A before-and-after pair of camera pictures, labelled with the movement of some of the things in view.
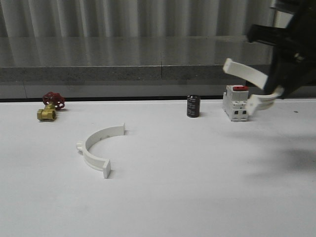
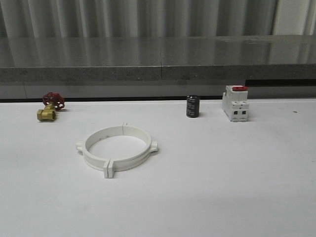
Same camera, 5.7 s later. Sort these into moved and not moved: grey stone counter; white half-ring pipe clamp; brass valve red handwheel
Moved: white half-ring pipe clamp
Not moved: brass valve red handwheel; grey stone counter
